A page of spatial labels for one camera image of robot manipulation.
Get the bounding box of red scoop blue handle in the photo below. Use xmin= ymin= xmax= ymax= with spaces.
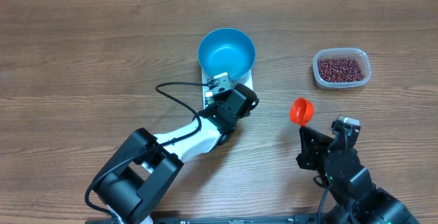
xmin=289 ymin=97 xmax=314 ymax=127

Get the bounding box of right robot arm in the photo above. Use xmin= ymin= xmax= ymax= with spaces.
xmin=296 ymin=121 xmax=418 ymax=224

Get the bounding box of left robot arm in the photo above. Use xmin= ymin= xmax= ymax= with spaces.
xmin=84 ymin=84 xmax=259 ymax=223

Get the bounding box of white digital kitchen scale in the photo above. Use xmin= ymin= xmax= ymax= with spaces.
xmin=201 ymin=70 xmax=253 ymax=108

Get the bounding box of blue metal bowl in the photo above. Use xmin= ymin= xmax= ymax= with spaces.
xmin=198 ymin=28 xmax=256 ymax=81

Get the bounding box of red beans pile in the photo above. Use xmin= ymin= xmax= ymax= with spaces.
xmin=317 ymin=58 xmax=364 ymax=82

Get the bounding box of clear plastic container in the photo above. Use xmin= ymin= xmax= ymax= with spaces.
xmin=312 ymin=47 xmax=372 ymax=89

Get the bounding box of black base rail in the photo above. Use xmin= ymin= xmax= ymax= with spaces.
xmin=140 ymin=214 xmax=318 ymax=224

